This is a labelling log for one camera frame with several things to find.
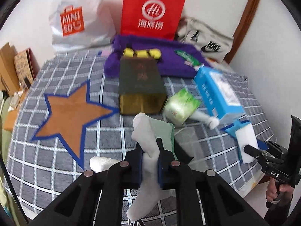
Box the green tissue pack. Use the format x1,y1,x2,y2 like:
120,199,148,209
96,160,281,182
163,88,201,125

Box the right hand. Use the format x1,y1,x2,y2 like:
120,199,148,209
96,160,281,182
266,178,294,203

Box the blue tissue pack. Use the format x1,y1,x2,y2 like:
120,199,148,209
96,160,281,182
194,66,245,124

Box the grey checked star blanket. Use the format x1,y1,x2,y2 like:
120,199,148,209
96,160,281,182
7,50,262,215

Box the green wet wipes packet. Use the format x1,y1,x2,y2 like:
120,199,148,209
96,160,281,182
174,50,204,71

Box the beige Nike waist bag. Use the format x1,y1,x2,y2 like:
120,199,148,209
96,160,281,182
177,17,234,63

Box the purple fleece towel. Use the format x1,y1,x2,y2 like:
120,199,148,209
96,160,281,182
104,35,211,79

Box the dark green tin box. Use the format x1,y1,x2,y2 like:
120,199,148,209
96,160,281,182
118,57,167,115

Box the brown cardboard boxes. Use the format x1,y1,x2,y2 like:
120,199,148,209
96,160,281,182
1,42,39,96

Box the red paper shopping bag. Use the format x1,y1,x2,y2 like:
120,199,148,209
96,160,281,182
120,0,185,40

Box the white Miniso plastic bag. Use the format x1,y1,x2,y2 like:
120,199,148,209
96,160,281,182
49,0,116,53

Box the brown wooden door frame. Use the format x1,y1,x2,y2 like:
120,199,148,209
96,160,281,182
224,0,260,64

